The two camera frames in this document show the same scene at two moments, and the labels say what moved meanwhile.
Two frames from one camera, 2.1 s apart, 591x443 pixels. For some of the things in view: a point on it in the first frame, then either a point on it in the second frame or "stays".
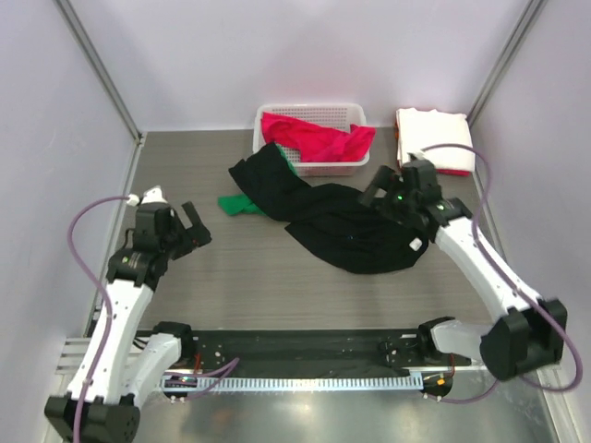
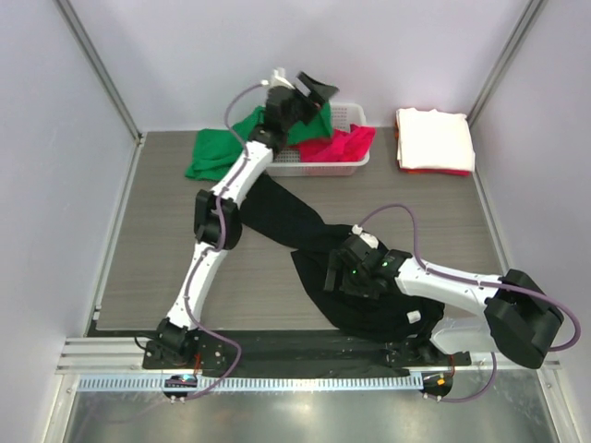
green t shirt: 240,203 → 212,154
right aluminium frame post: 527,18 stays
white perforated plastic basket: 334,115 stays
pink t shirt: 317,142 stays
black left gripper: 198,233 → 319,91
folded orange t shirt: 396,126 stays
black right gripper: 386,178 → 336,262
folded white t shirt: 418,129 stays
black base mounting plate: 318,352 stays
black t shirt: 331,221 → 397,316
